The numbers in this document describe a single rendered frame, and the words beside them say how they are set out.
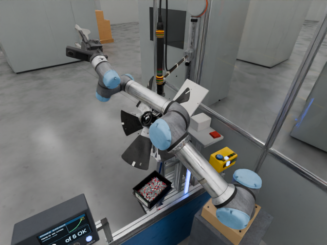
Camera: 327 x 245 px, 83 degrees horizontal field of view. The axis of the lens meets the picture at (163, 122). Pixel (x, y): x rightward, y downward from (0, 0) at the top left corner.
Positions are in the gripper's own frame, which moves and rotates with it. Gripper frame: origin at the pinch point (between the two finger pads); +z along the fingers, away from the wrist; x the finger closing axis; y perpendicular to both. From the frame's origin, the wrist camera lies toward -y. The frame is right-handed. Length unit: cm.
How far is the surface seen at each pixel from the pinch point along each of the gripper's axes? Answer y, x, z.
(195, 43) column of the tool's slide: 98, -7, -6
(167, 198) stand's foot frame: 65, -138, -94
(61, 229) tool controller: -37, -29, -74
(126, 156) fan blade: 17, -64, -50
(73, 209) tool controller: -31, -27, -71
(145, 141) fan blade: 30, -52, -50
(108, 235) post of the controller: -19, -54, -86
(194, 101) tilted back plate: 73, -28, -46
